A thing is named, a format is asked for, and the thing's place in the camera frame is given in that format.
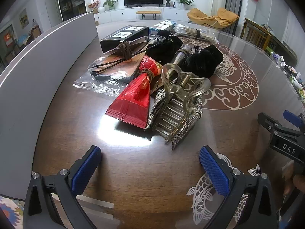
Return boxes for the leafy potted plant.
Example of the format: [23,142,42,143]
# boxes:
[174,0,194,10]

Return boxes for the black velvet pouch with beads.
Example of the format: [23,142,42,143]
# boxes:
[145,30,183,65]

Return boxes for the silver metal tube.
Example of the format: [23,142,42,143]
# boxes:
[170,44,193,66]

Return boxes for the person's right hand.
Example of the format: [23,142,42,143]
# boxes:
[285,161,305,194]

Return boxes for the framed painting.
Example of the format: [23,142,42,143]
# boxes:
[18,8,29,29]

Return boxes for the yellow lounge chair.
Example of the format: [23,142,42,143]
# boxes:
[186,8,240,28]

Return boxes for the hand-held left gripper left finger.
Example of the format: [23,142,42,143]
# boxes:
[24,145,103,229]

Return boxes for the dining table with blue cloth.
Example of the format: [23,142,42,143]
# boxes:
[14,32,36,50]

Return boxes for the clear hair claw clip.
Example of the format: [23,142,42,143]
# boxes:
[152,63,211,142]

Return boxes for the white television cabinet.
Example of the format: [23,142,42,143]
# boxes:
[94,7,191,24]

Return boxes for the vase with red flowers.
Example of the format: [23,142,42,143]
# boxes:
[88,0,100,14]

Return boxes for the black glass bookcase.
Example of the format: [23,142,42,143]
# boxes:
[56,0,87,22]

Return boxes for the red foil packet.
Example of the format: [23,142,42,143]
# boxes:
[106,55,165,129]

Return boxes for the grey curtain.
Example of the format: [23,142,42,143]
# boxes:
[225,0,243,32]

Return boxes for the orange phone case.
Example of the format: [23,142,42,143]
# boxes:
[73,54,146,97]

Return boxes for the floral patterned cloth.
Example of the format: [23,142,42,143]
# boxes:
[0,196,26,229]

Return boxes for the white cardboard box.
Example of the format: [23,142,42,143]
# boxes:
[0,11,99,201]

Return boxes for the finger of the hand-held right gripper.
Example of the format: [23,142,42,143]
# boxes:
[258,112,305,146]
[283,110,305,127]

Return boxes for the blue and white carton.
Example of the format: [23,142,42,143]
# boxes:
[150,21,177,35]

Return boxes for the wooden bench with black legs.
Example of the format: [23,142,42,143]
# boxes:
[136,10,161,20]

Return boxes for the wooden sideboard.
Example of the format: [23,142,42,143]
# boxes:
[261,24,305,96]

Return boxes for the rimless eyeglasses with brown cord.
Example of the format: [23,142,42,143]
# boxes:
[90,35,167,76]

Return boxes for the wooden chair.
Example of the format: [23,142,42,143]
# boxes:
[241,19,272,50]

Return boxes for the bundle of thin sticks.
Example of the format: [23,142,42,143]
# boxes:
[173,25,220,44]

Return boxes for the black box with white labels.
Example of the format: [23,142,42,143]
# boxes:
[100,25,149,54]

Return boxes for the bushy green potted plant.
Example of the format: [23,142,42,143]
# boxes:
[102,0,119,10]

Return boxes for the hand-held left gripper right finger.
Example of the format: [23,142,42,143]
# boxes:
[199,145,279,229]

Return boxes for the row of small bottles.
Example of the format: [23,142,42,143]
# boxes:
[272,50,305,96]

